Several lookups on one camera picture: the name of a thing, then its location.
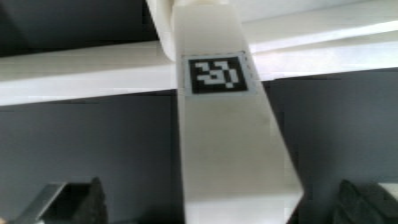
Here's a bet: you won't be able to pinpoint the white desk top tray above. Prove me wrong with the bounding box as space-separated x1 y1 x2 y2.
145 0 373 43

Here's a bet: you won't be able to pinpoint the white desk leg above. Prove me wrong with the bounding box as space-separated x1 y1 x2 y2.
172 0 304 224

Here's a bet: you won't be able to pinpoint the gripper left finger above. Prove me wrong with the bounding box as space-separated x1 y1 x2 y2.
10 177 108 224

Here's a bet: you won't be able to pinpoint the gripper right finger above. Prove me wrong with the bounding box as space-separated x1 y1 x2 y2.
332 180 398 224

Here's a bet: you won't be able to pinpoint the white L-shaped obstacle fence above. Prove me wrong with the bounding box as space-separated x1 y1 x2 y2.
0 6 398 108

